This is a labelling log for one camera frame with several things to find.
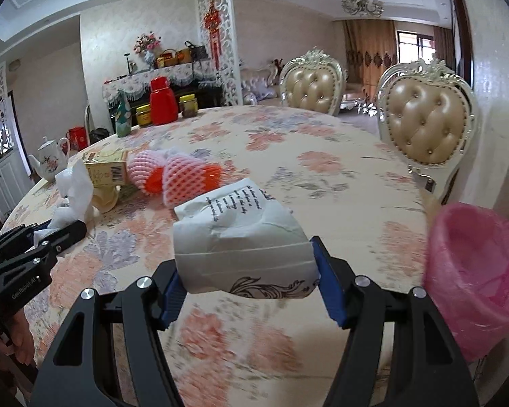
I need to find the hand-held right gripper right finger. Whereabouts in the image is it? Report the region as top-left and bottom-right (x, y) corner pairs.
(309, 236), (480, 407)

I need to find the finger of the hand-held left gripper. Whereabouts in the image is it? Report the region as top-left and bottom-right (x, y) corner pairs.
(0, 219), (88, 278)
(0, 221), (54, 264)

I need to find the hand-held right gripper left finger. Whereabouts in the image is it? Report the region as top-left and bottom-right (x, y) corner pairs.
(34, 260), (187, 407)

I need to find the white tissue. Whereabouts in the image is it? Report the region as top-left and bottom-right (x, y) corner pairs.
(46, 159), (95, 232)

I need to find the small yellow cardboard box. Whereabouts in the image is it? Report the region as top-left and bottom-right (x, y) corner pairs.
(83, 149), (129, 188)

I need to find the white printed paper bag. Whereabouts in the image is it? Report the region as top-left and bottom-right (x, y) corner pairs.
(172, 177), (317, 297)

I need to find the orange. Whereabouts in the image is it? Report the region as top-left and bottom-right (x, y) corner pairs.
(160, 155), (223, 208)
(127, 149), (170, 196)

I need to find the pink lined trash bin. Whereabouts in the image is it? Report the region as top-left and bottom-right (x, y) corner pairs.
(422, 202), (509, 361)

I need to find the person's left hand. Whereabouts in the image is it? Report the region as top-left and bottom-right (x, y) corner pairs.
(0, 307), (39, 396)

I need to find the white cabinet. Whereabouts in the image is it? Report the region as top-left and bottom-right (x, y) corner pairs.
(0, 153), (30, 221)

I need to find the white floral teapot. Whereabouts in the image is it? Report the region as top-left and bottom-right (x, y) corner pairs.
(27, 136), (71, 182)

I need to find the green bottle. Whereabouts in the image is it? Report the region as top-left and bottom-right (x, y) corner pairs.
(116, 93), (131, 137)

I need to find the white lace cover cloth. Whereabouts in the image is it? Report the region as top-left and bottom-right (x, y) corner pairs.
(102, 60), (217, 104)

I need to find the red thermos jug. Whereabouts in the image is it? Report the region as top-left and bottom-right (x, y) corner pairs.
(149, 77), (179, 125)

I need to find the dark wooden piano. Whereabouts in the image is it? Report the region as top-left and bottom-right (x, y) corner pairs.
(109, 87), (225, 134)

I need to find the cream tufted dining chair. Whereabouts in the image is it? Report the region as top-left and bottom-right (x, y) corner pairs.
(375, 58), (480, 204)
(279, 50), (348, 117)

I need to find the cream ornate sofa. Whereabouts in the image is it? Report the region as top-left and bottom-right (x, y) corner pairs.
(339, 85), (380, 113)
(241, 61), (283, 106)

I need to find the red yellow gift basket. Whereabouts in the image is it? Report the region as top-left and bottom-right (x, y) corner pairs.
(156, 50), (179, 69)

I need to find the vase of pink flowers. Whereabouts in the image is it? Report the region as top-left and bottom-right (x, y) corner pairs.
(133, 32), (162, 69)

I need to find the black handbag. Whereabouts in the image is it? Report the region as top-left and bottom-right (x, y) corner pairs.
(184, 41), (208, 61)

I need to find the white lattice screen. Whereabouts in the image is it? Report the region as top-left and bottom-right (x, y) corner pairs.
(197, 0), (242, 106)

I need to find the brown patterned curtain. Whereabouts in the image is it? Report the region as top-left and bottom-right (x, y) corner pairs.
(343, 19), (397, 94)

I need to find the window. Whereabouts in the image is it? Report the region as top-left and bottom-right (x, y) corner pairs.
(396, 30), (435, 64)

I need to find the brown plain curtain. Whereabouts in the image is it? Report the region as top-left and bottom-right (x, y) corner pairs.
(433, 25), (456, 73)

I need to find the chandelier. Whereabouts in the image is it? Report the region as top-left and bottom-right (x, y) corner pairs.
(341, 0), (384, 18)

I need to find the red knot wall hanging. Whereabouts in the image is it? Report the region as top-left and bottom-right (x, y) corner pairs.
(203, 0), (222, 69)

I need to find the dark wooden door frame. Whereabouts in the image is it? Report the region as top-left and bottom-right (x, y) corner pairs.
(445, 0), (475, 90)

